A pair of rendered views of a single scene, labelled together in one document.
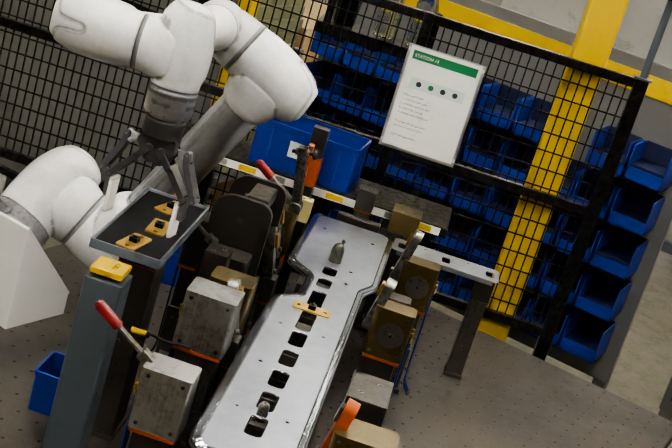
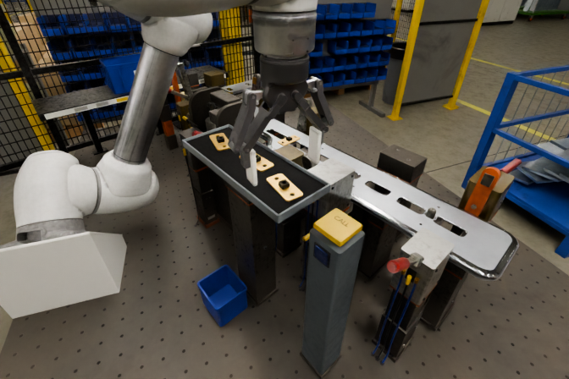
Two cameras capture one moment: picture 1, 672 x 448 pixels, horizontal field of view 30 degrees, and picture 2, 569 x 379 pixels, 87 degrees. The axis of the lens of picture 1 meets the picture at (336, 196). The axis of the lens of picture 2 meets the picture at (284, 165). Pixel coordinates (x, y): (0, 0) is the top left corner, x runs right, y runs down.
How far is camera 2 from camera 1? 204 cm
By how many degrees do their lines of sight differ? 44
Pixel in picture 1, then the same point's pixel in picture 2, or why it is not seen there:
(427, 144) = not seen: hidden behind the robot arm
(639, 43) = not seen: outside the picture
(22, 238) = (88, 241)
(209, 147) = (162, 89)
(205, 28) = not seen: outside the picture
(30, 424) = (241, 335)
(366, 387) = (402, 156)
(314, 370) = (364, 167)
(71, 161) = (52, 163)
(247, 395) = (404, 212)
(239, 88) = (168, 30)
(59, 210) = (79, 200)
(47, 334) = (142, 267)
